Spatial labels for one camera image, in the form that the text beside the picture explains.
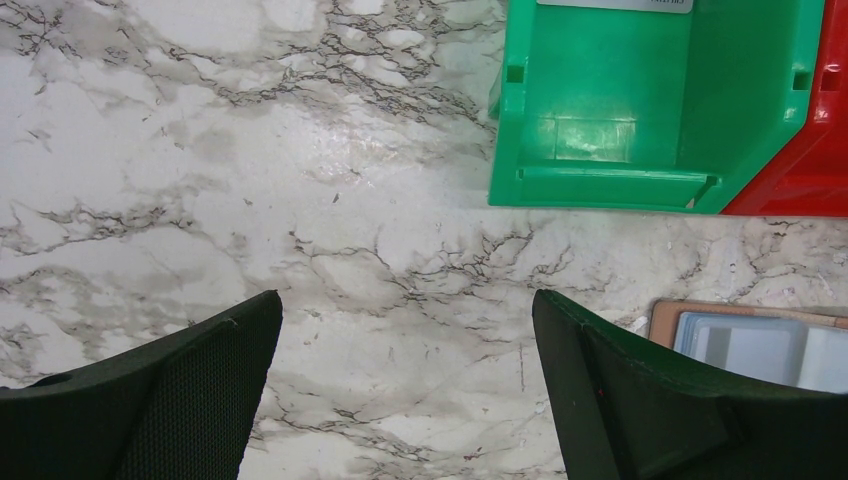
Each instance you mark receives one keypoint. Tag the green plastic bin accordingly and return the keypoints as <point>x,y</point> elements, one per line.
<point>651,111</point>

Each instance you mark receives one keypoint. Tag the red plastic bin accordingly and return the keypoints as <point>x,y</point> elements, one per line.
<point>808,177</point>

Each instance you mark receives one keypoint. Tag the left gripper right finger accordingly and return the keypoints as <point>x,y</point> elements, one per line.
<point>625,407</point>

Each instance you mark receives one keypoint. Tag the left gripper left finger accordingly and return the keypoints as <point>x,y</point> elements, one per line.
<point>179,407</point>

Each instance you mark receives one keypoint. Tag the tan leather card holder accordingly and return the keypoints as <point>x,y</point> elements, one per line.
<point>781,346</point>

